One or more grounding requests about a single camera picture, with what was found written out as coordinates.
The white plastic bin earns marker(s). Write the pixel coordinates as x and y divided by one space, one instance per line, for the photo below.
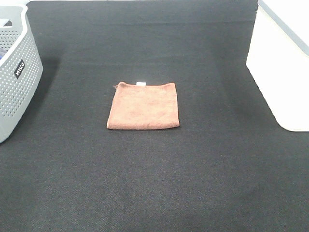
278 60

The brown towel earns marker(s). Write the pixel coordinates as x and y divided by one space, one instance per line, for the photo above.
146 107

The grey perforated laundry basket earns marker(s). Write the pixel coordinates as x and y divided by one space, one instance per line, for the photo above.
20 67

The black fabric table mat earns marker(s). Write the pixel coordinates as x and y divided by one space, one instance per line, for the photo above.
229 167

